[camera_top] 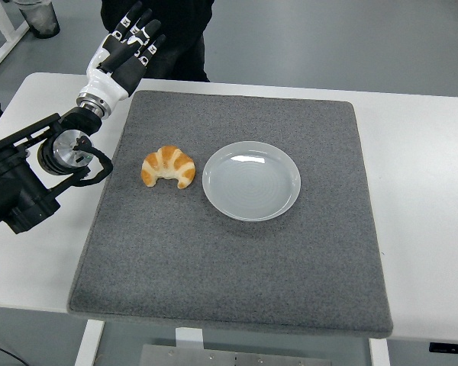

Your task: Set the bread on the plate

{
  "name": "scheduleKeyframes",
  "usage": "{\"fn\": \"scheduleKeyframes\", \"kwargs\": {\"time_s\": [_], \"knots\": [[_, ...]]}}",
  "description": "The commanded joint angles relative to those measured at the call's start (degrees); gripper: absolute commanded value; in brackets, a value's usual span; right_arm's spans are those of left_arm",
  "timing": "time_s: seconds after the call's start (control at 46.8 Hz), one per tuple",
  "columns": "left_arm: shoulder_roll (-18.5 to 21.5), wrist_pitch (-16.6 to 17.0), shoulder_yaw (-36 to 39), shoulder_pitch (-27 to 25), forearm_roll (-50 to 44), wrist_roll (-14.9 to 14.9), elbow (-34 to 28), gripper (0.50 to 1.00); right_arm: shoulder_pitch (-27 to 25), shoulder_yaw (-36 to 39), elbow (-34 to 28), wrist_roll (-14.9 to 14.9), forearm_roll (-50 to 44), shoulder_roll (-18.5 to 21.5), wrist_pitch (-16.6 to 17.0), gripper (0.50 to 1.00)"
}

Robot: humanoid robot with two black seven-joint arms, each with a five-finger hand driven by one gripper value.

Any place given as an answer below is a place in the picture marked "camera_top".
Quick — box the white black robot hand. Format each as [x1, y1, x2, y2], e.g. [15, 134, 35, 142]
[78, 0, 167, 112]

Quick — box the black desk control panel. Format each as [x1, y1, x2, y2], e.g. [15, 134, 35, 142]
[428, 342, 458, 354]

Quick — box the white round plate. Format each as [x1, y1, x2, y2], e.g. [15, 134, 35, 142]
[202, 140, 302, 223]

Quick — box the white neighbouring table leg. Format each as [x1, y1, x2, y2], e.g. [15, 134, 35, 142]
[0, 0, 31, 75]

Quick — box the golden brown croissant bread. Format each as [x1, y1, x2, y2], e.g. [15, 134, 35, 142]
[140, 145, 196, 190]

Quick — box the white table centre bracket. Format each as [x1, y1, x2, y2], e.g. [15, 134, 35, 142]
[175, 326, 205, 350]

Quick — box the grey felt mat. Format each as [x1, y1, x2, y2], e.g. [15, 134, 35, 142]
[66, 90, 394, 339]

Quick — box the dark translucent waste bin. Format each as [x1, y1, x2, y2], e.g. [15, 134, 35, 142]
[15, 0, 61, 40]

